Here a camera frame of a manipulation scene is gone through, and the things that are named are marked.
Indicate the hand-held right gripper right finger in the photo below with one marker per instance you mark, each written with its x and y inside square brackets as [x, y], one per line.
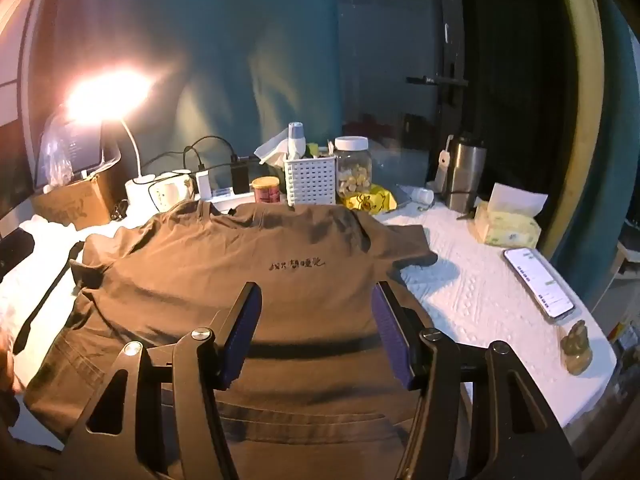
[392, 340]

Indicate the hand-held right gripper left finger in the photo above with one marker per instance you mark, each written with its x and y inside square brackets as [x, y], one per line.
[245, 330]

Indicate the brown t-shirt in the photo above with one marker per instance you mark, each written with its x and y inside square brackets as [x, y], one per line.
[200, 260]

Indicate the white textured table cover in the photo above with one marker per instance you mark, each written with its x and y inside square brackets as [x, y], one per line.
[475, 300]

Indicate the white power strip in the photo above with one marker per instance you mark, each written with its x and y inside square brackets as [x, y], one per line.
[225, 193]

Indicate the red can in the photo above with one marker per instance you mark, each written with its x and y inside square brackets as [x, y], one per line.
[265, 192]

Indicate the yellow snack packet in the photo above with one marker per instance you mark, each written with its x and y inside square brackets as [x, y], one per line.
[370, 200]

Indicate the small white bottle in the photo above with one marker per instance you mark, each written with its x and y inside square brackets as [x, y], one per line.
[420, 194]

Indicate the black charger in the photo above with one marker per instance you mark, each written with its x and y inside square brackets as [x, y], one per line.
[240, 177]

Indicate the white charger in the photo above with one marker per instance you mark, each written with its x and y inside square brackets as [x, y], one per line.
[203, 182]

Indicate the smartphone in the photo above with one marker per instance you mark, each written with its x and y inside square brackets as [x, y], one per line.
[537, 282]

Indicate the white printed mug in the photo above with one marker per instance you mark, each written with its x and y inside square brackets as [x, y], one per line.
[167, 192]

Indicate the green tissue pack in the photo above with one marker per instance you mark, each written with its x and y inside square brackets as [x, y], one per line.
[505, 225]

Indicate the white perforated basket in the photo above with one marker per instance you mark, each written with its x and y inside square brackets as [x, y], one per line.
[310, 182]

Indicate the white desk lamp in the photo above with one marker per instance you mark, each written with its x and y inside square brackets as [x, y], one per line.
[141, 191]

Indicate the glass jar with white lid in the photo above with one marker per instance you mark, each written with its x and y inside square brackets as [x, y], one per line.
[352, 170]

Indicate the white tag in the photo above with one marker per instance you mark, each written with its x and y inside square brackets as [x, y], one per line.
[442, 170]

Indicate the steel tumbler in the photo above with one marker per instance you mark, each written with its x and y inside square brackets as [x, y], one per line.
[465, 175]

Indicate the white tissue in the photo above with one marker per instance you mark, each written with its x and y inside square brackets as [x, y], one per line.
[272, 150]

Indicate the black necktie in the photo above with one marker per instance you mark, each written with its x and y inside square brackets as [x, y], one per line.
[50, 295]

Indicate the white grey spray bottle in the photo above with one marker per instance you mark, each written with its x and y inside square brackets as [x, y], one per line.
[296, 135]

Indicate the cardboard box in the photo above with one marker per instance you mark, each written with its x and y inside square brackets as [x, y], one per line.
[75, 205]

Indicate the tablet computer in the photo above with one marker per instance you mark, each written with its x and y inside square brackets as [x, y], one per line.
[85, 147]

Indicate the clear plastic bag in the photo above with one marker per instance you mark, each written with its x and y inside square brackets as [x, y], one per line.
[52, 155]

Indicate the teal curtain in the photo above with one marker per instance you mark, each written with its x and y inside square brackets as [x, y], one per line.
[200, 60]

